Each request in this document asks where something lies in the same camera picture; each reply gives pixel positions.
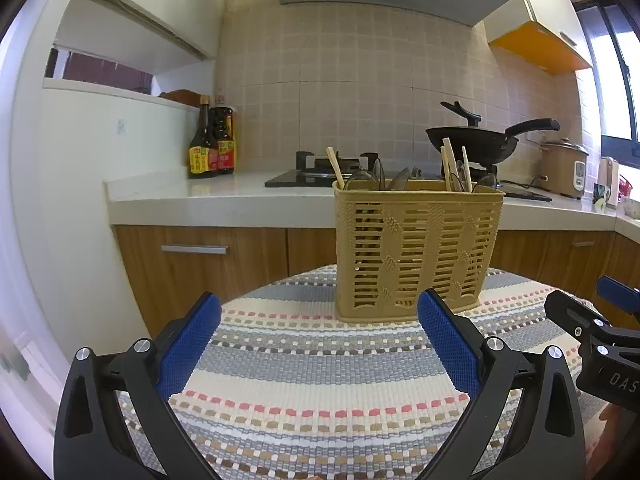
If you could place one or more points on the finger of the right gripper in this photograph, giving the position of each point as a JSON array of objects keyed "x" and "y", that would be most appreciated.
[
  {"x": 622, "y": 296},
  {"x": 580, "y": 317}
]

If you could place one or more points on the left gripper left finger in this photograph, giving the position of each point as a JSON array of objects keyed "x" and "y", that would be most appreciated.
[{"x": 91, "y": 439}]

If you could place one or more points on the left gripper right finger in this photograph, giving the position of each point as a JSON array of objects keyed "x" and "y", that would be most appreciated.
[{"x": 546, "y": 439}]

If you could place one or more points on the wooden chopstick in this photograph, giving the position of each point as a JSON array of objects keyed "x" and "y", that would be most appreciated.
[
  {"x": 466, "y": 170},
  {"x": 445, "y": 168},
  {"x": 335, "y": 166},
  {"x": 452, "y": 168}
]

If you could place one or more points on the clear grey plastic spoon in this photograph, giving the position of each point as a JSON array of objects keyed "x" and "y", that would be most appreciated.
[{"x": 399, "y": 182}]

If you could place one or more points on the white kitchen countertop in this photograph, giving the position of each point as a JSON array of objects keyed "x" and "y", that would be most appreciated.
[{"x": 167, "y": 198}]

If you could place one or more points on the person's hand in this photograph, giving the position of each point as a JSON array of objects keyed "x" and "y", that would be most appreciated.
[{"x": 617, "y": 421}]

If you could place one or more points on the green patterned mug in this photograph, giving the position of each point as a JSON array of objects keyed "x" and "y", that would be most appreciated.
[{"x": 600, "y": 195}]

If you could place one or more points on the beige rice cooker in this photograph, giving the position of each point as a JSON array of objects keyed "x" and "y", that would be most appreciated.
[{"x": 564, "y": 168}]

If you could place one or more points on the striped woven table mat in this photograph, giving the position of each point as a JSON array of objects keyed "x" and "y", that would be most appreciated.
[{"x": 285, "y": 390}]

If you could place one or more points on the black frying pan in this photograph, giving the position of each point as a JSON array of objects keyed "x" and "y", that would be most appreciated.
[{"x": 485, "y": 147}]

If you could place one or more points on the beige plastic utensil basket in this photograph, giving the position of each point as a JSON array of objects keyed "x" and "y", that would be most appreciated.
[{"x": 393, "y": 245}]

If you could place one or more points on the dark soy sauce bottle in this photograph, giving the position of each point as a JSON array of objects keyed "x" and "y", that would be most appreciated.
[{"x": 202, "y": 149}]

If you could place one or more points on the red label sauce bottle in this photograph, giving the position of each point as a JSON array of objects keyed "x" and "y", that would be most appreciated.
[{"x": 222, "y": 117}]

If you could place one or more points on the cabinet drawer handle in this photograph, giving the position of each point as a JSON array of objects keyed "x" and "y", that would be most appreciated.
[{"x": 195, "y": 249}]

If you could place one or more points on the orange wall cabinet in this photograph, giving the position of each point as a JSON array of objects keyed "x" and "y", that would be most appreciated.
[{"x": 547, "y": 35}]

